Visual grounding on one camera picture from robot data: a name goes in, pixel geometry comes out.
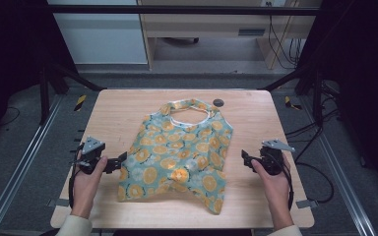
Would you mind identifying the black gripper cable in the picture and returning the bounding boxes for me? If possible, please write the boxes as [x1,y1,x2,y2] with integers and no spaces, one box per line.
[279,159,295,211]
[67,143,85,209]

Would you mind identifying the aluminium floor rail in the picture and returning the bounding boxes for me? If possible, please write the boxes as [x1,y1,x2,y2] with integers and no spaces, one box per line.
[298,96,378,236]
[0,93,64,236]

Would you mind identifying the white cabinet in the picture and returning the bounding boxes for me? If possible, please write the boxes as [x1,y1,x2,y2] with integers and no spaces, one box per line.
[46,0,149,66]

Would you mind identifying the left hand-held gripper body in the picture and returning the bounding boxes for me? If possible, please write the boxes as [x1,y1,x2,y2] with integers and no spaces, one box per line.
[74,136,110,176]

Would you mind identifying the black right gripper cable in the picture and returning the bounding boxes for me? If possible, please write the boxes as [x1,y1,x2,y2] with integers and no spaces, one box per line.
[279,159,295,211]

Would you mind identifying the orange-print teal fabric bag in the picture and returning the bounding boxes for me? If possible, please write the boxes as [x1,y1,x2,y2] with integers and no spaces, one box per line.
[117,97,234,216]

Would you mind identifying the thin black floor cable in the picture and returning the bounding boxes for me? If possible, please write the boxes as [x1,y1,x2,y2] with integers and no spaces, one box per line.
[0,105,22,128]

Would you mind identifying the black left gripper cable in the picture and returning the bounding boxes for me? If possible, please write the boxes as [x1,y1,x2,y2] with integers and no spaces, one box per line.
[67,143,85,209]

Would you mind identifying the light wooden desk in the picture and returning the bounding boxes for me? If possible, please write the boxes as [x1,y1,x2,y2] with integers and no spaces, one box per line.
[137,0,323,71]

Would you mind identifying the grey table bracket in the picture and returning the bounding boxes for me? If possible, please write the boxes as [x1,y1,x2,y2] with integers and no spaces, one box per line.
[295,199,319,209]
[46,198,72,208]

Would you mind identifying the black horizontal frame bar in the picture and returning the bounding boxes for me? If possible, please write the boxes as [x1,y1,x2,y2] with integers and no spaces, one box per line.
[44,4,321,17]

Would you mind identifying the yellow black floor tape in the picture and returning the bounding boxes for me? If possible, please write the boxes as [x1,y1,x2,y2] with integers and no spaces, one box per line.
[283,95,303,111]
[74,94,88,112]

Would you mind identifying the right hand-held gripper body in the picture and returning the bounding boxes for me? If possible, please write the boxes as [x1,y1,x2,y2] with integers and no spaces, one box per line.
[258,139,296,177]

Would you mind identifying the person's right hand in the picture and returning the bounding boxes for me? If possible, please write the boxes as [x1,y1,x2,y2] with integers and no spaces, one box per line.
[250,152,293,212]

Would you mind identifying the black hanging desk cables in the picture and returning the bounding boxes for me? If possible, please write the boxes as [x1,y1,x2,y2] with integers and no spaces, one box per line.
[266,1,305,70]

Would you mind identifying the black metal frame stand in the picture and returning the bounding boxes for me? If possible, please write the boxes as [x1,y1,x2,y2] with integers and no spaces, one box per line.
[38,61,106,126]
[261,64,325,127]

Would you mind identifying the person's left hand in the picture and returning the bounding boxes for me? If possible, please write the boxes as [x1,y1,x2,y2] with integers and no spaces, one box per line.
[70,154,109,214]

